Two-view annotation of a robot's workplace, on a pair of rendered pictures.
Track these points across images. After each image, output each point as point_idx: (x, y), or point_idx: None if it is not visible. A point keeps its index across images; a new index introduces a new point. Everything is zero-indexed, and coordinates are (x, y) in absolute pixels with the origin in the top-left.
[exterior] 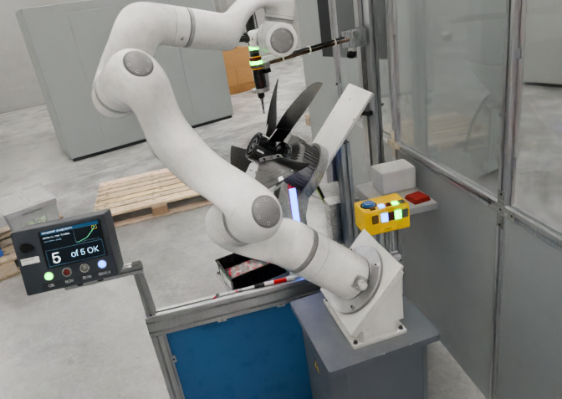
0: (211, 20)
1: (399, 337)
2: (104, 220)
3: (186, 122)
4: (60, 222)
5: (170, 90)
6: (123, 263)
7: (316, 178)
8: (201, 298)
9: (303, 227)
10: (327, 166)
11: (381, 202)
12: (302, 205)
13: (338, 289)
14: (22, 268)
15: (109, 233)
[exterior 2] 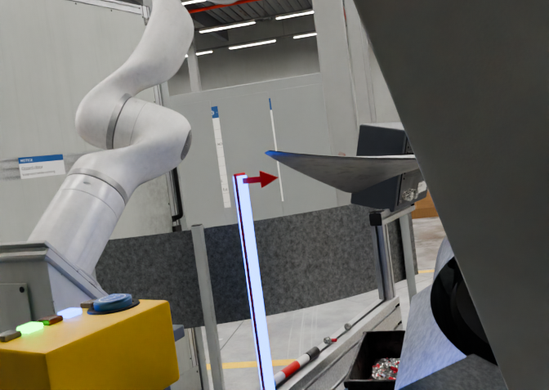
0: None
1: None
2: (359, 132)
3: (153, 11)
4: (382, 123)
5: None
6: (388, 208)
7: (434, 285)
8: (366, 321)
9: (79, 159)
10: (463, 278)
11: (78, 321)
12: (439, 349)
13: None
14: None
15: (363, 153)
